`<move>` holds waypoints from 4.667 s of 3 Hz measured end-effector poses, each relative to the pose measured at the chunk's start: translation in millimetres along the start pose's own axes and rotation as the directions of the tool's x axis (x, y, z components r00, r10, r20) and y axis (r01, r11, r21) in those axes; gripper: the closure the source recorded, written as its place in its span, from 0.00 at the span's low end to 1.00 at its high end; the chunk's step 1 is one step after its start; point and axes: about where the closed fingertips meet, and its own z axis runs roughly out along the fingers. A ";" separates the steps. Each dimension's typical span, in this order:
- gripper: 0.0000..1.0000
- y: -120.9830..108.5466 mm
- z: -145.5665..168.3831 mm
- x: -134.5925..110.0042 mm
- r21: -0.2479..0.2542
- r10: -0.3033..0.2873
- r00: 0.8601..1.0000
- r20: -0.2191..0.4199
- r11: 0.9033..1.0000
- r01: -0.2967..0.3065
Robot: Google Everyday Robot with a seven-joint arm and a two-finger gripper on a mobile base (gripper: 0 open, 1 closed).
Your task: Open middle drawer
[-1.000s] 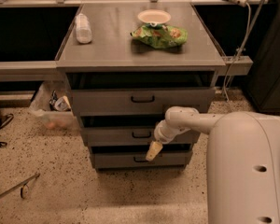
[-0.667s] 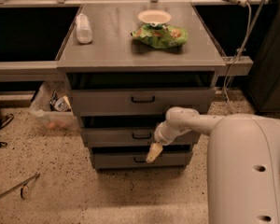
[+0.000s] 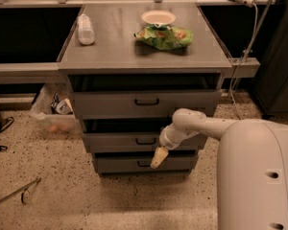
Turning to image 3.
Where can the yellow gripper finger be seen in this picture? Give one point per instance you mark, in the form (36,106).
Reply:
(160,154)

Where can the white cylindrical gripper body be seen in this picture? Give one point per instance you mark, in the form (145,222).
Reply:
(166,140)

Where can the grey drawer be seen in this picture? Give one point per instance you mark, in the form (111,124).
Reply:
(140,162)
(121,142)
(142,104)

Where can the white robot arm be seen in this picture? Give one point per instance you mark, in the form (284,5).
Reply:
(252,167)

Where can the grey bottom drawer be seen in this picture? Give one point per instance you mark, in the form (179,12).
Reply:
(140,162)

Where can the grey top drawer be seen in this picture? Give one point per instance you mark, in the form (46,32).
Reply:
(142,104)

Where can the grey drawer cabinet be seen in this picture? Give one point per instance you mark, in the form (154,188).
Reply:
(117,62)

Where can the green chip bag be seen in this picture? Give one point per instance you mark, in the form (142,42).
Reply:
(165,38)

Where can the clear plastic storage bin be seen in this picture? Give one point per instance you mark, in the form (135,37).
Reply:
(53,110)

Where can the dark rolling cabinet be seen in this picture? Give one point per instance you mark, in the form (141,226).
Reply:
(270,85)

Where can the white paper bowl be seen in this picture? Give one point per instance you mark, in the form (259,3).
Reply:
(159,18)

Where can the metal rod with wheel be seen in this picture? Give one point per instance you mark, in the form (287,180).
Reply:
(19,190)

